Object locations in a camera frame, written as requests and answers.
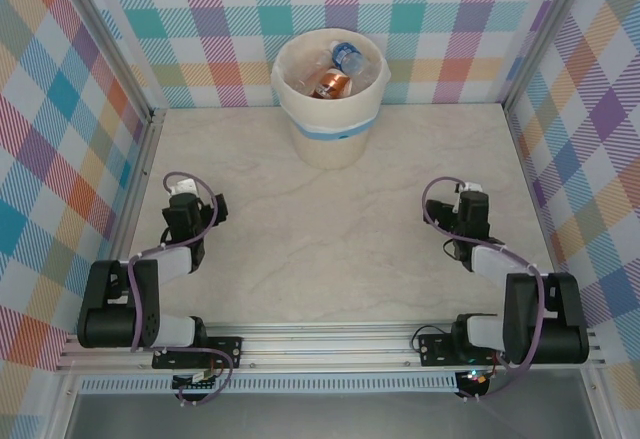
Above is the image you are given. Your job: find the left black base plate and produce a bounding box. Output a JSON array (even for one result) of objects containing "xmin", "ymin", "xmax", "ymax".
[{"xmin": 152, "ymin": 336, "xmax": 245, "ymax": 371}]

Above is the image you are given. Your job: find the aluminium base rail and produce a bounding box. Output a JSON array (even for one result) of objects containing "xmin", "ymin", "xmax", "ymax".
[{"xmin": 57, "ymin": 321, "xmax": 606, "ymax": 375}]

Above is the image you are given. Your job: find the aluminium side rail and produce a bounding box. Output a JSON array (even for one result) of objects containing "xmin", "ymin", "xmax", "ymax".
[
  {"xmin": 502, "ymin": 103, "xmax": 574, "ymax": 328},
  {"xmin": 89, "ymin": 108, "xmax": 169, "ymax": 333}
]

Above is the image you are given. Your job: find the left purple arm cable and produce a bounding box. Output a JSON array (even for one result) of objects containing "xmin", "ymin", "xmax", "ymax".
[{"xmin": 128, "ymin": 171, "xmax": 236, "ymax": 408}]

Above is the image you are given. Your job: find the slotted grey cable duct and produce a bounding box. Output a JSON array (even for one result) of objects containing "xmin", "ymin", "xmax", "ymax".
[{"xmin": 78, "ymin": 376, "xmax": 464, "ymax": 395}]

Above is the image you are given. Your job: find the brown bottle cream cap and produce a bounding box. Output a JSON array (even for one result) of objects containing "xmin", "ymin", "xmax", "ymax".
[{"xmin": 313, "ymin": 69, "xmax": 355, "ymax": 100}]

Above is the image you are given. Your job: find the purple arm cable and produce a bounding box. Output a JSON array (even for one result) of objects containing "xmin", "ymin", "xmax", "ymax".
[
  {"xmin": 422, "ymin": 176, "xmax": 546, "ymax": 403},
  {"xmin": 128, "ymin": 171, "xmax": 236, "ymax": 408}
]

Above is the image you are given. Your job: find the blue label plastic bottle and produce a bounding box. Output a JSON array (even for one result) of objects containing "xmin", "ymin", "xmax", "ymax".
[{"xmin": 328, "ymin": 40, "xmax": 365, "ymax": 74}]

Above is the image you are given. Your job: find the small circuit board with led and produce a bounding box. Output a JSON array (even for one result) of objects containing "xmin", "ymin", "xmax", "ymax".
[{"xmin": 457, "ymin": 368, "xmax": 494, "ymax": 388}]

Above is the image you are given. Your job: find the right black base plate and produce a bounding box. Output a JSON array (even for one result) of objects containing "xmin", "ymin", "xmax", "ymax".
[{"xmin": 417, "ymin": 328, "xmax": 507, "ymax": 368}]

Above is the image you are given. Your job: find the aluminium frame post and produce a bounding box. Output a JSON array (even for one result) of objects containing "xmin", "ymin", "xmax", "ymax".
[
  {"xmin": 52, "ymin": 0, "xmax": 169, "ymax": 125},
  {"xmin": 502, "ymin": 0, "xmax": 601, "ymax": 110}
]

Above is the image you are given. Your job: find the beige waste bin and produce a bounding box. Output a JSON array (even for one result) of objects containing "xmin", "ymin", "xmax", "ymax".
[{"xmin": 271, "ymin": 28, "xmax": 391, "ymax": 170}]

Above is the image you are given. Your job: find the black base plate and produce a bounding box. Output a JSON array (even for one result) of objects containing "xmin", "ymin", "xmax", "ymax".
[
  {"xmin": 417, "ymin": 328, "xmax": 507, "ymax": 368},
  {"xmin": 152, "ymin": 336, "xmax": 245, "ymax": 371}
]

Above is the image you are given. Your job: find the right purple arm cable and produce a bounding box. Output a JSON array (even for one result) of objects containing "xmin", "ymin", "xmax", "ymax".
[{"xmin": 422, "ymin": 176, "xmax": 546, "ymax": 403}]

